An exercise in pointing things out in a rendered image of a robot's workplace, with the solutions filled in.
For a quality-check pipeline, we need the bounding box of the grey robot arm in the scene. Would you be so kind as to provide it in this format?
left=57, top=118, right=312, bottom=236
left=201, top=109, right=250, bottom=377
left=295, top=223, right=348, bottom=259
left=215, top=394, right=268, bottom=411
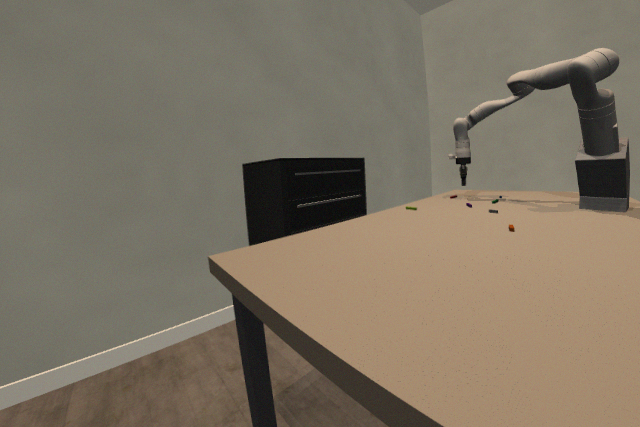
left=448, top=48, right=619, bottom=159

